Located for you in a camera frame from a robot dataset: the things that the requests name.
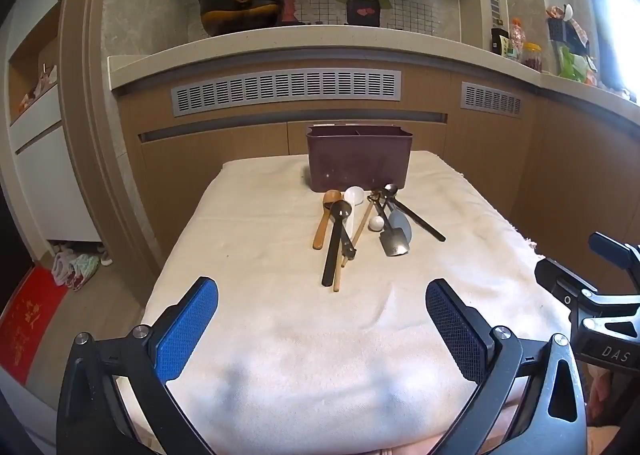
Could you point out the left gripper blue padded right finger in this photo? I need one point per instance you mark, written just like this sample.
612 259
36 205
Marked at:
464 331

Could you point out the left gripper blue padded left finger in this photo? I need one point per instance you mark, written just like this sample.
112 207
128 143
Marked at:
181 326

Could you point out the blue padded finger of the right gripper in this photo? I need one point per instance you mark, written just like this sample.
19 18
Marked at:
625 256
563 284

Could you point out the metal shovel-shaped spoon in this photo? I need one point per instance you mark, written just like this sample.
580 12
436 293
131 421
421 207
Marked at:
393 239

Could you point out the wooden chopstick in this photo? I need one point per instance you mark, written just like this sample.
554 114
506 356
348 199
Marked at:
363 223
336 286

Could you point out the black-handled steel spoon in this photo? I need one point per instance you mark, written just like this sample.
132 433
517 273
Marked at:
390 194

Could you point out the white ceramic spoon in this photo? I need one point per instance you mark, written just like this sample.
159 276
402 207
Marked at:
354 196

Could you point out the wooden spoon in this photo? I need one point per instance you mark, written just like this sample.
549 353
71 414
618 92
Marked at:
329 198

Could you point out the grey silicone spatula spoon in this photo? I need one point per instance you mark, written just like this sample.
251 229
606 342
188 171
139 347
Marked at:
398 220

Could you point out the crumpled cloth on floor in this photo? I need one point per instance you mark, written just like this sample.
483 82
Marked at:
74 270

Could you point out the white table cloth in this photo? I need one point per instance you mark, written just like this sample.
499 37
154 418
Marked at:
288 366

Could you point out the green plastic bag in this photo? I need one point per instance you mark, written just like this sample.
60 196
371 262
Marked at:
573 66

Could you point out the small grey vent grille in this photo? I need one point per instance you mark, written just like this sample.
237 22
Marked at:
490 100

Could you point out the orange-lid jar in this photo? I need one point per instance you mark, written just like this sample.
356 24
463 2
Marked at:
532 56

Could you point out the maroon plastic utensil holder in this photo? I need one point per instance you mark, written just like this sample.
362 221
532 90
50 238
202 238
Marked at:
369 156

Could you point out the black knife rack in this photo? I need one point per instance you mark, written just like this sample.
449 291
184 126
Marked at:
564 33

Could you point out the orange drink bottle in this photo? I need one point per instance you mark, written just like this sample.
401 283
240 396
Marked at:
517 40

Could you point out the dark sauce bottle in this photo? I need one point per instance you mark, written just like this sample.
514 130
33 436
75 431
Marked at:
500 41

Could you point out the long grey vent grille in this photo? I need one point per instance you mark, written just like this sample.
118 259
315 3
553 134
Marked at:
281 86

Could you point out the black and orange pan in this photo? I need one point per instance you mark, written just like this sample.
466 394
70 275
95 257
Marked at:
220 17

